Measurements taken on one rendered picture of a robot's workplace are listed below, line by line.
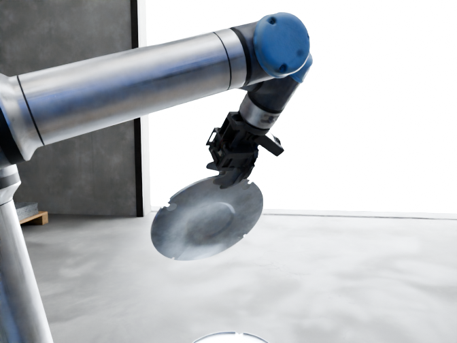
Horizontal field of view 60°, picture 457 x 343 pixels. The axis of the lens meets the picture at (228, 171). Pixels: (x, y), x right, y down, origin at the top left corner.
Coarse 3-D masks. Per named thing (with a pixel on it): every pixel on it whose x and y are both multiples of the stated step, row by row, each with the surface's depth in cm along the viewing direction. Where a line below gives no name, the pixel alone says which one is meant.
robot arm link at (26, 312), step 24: (0, 192) 49; (0, 216) 50; (0, 240) 50; (0, 264) 50; (24, 264) 53; (0, 288) 50; (24, 288) 53; (0, 312) 51; (24, 312) 52; (0, 336) 51; (24, 336) 52; (48, 336) 56
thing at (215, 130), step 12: (228, 120) 73; (240, 120) 75; (216, 132) 77; (228, 132) 74; (240, 132) 73; (252, 132) 72; (264, 132) 73; (216, 144) 77; (228, 144) 76; (240, 144) 77; (252, 144) 78; (216, 156) 77; (228, 156) 75; (240, 156) 76; (252, 156) 78; (228, 168) 78
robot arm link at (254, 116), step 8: (248, 96) 74; (240, 104) 72; (248, 104) 70; (240, 112) 72; (248, 112) 70; (256, 112) 69; (264, 112) 69; (248, 120) 71; (256, 120) 70; (264, 120) 70; (272, 120) 70; (264, 128) 72
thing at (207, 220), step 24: (192, 192) 86; (216, 192) 89; (240, 192) 93; (168, 216) 88; (192, 216) 93; (216, 216) 96; (240, 216) 99; (168, 240) 94; (192, 240) 98; (216, 240) 102
